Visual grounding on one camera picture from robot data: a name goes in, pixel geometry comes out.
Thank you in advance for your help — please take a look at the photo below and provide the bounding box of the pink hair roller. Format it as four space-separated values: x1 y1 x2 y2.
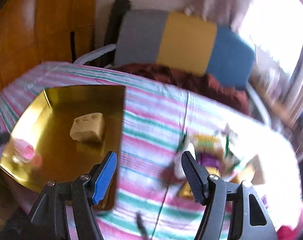
13 139 35 163

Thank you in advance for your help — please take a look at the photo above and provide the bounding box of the yellow sponge block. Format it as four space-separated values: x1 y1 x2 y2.
70 113 105 142

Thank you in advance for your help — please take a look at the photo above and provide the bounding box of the pile of mixed items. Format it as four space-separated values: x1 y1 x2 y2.
169 125 265 200

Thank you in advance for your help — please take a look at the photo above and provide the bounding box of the striped pink green bedsheet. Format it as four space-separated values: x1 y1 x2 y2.
0 62 302 239

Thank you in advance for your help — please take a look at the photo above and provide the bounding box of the gold metal tray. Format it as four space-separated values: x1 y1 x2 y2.
0 85 126 212

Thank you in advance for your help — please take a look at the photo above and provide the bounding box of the dark red blanket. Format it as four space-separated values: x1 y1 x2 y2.
116 63 250 115

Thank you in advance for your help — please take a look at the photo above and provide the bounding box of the wooden wardrobe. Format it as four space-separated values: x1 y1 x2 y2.
0 0 96 91

